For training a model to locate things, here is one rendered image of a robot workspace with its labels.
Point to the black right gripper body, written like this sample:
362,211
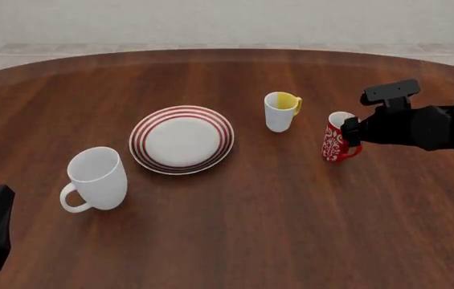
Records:
387,128

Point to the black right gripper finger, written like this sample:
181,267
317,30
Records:
350,132

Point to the red mug with white pattern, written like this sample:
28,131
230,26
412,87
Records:
332,141

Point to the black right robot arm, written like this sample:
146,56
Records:
447,129

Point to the flat plate on black stalk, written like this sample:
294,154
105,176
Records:
391,88

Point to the white and yellow mug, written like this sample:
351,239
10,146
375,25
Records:
276,119

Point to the large white mug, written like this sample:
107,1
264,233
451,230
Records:
100,183

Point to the white plate with red rings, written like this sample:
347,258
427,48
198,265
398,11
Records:
182,141

